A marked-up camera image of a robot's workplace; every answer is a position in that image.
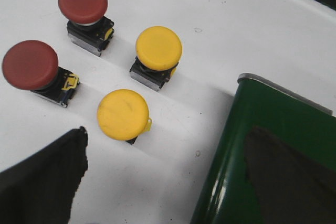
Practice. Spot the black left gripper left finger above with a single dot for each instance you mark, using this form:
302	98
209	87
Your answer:
41	188

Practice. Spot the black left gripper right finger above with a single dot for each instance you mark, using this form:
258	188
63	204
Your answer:
290	187

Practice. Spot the yellow mushroom push button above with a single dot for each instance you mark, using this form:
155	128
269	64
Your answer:
158	51
123	115

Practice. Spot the red mushroom push button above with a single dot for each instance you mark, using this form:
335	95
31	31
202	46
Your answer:
33	65
87	25

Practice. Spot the green conveyor belt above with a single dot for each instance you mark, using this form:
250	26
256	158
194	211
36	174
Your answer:
227	196

